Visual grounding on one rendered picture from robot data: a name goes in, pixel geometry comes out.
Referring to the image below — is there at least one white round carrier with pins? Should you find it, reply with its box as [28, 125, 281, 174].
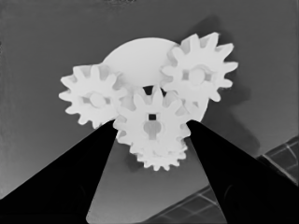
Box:
[101, 36, 210, 123]

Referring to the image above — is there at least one white toothed gear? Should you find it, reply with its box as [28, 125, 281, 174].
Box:
[112, 86, 192, 157]
[58, 63, 129, 130]
[159, 32, 239, 104]
[134, 144, 189, 172]

